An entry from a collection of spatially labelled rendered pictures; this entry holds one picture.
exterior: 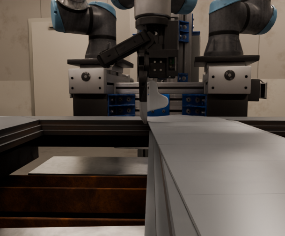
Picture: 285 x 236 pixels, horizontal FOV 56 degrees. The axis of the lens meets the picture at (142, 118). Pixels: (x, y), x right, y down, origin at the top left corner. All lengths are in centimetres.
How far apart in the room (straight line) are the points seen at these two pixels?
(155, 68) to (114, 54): 9
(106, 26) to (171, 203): 103
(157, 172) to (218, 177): 7
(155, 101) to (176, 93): 50
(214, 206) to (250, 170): 8
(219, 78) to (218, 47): 18
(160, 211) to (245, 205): 5
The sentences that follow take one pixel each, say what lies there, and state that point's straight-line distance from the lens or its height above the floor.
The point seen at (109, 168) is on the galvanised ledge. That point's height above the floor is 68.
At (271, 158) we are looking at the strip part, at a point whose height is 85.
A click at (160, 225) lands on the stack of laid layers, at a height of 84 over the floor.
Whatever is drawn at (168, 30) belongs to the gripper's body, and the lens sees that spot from 57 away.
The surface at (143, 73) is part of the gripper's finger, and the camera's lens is 53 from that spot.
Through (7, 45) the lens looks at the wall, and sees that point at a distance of 557.
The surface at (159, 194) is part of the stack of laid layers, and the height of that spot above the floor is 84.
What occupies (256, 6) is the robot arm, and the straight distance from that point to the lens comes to 119.
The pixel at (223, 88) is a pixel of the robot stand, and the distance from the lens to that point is 93.
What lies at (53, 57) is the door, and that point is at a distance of 502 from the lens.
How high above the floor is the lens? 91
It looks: 6 degrees down
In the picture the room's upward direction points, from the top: straight up
